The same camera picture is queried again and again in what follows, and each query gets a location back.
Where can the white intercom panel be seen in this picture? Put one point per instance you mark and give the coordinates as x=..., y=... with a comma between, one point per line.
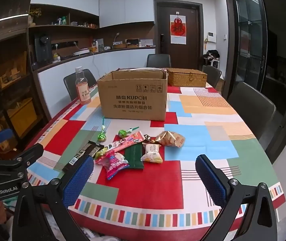
x=210, y=36

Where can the red and white wall calendar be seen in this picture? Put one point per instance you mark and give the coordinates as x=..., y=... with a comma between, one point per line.
x=178, y=29

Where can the colourful patterned tablecloth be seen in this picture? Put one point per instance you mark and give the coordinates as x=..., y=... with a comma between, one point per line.
x=173, y=178

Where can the brown cardboard box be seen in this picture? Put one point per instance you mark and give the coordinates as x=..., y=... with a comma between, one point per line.
x=132, y=98

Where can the dark wooden door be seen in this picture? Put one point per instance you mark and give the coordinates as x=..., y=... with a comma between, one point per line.
x=190, y=47

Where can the green foil lollipop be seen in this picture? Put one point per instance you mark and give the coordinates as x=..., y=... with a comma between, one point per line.
x=121, y=133
x=102, y=136

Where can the white round appliance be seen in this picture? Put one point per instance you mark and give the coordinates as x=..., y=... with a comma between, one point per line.
x=81, y=52

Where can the small brown candy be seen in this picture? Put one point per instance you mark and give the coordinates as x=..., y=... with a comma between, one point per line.
x=148, y=138

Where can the pink candy bag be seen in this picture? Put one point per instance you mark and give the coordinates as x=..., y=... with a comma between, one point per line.
x=112, y=164

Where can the gold foil snack packet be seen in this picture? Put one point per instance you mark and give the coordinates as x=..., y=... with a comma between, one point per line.
x=170, y=138

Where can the white pastry packet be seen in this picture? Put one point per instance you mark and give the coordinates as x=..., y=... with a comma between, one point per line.
x=153, y=153

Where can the white counter cabinet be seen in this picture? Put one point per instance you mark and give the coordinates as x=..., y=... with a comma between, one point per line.
x=122, y=60

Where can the woven straw basket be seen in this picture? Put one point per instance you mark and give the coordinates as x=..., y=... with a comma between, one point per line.
x=186, y=78

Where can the black snack packet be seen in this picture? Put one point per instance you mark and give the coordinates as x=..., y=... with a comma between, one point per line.
x=82, y=153

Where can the white wall cabinets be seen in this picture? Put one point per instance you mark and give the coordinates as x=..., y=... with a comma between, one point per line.
x=112, y=7

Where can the black and white bag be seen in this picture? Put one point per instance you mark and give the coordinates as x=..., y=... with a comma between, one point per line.
x=211, y=55

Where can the dark glass door cabinet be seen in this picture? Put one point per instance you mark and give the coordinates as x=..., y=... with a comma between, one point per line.
x=250, y=42

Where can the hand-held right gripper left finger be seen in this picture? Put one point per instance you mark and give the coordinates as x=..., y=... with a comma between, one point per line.
x=79, y=180

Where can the wooden display cabinet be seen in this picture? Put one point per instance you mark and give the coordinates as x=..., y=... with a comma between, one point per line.
x=10, y=85

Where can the pink drink bottle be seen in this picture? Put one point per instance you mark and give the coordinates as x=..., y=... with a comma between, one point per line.
x=83, y=90

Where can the black water dispenser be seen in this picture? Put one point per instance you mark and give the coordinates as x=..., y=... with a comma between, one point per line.
x=42, y=49

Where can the wooden wall shelf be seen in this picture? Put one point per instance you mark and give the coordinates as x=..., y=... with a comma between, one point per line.
x=52, y=27

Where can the grey dining chair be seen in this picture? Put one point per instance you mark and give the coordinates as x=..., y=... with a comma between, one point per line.
x=70, y=82
x=211, y=75
x=158, y=60
x=252, y=105

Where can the long pink snack packet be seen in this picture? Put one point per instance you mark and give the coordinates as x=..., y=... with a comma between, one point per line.
x=126, y=141

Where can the dark green snack packet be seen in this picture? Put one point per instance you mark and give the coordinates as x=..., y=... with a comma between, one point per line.
x=134, y=157

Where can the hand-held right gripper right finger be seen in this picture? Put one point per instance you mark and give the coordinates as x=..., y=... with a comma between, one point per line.
x=210, y=180

